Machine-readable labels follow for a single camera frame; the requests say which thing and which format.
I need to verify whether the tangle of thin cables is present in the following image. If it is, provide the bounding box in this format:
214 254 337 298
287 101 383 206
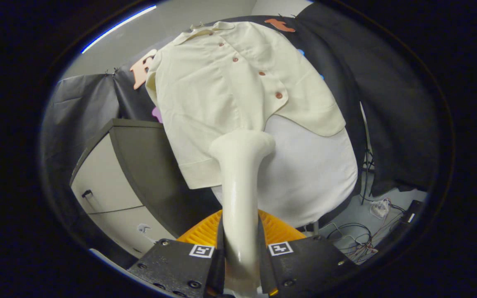
319 221 382 265

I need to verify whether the black backdrop cloth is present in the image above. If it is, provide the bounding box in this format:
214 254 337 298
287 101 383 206
42 2 440 265

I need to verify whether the cream button-up shirt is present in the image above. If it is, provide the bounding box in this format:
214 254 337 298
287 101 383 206
145 21 347 190

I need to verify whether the black box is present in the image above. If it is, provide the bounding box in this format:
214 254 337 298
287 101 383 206
400 200 425 226

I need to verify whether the white garment steamer head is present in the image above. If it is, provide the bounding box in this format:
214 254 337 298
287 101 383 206
209 130 276 295

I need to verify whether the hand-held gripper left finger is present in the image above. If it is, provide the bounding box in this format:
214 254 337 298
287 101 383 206
128 210 226 298

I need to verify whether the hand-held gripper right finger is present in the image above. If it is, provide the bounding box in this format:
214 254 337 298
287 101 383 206
257 209 359 298

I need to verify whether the white ironing board pad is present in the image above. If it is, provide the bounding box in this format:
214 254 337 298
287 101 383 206
212 114 359 229

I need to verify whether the white power adapter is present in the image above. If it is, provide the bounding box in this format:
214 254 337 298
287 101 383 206
370 199 390 219

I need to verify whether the grey cabinet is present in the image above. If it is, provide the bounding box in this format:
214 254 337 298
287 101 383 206
70 118 222 259

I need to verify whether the hanging black cable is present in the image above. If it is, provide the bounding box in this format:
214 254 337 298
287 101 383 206
361 149 376 205

